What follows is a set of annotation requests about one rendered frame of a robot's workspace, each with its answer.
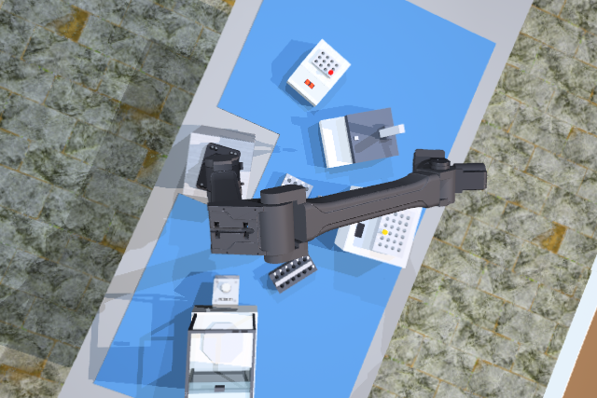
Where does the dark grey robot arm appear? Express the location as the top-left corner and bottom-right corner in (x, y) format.
(196, 143), (487, 264)

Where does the blue bench mat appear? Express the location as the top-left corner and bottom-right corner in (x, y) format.
(93, 0), (496, 398)

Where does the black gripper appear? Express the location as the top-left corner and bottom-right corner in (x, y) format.
(412, 149), (445, 172)

